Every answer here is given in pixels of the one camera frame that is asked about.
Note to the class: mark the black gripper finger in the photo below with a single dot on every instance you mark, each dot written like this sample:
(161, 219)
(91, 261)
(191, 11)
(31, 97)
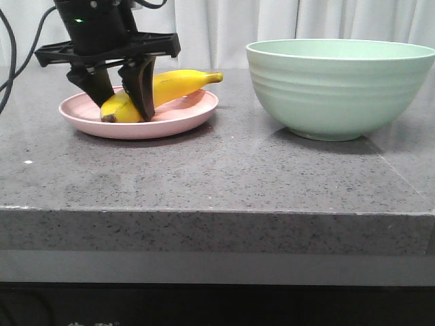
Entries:
(137, 80)
(96, 85)

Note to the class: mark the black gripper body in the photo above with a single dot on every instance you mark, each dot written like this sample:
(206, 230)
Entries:
(103, 30)

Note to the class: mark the yellow banana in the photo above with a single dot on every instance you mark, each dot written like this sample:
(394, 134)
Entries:
(167, 86)

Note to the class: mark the light green ribbed bowl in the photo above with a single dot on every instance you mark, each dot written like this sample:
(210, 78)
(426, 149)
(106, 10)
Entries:
(336, 89)

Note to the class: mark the white curtain backdrop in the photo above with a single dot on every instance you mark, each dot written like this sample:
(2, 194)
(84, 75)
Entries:
(214, 34)

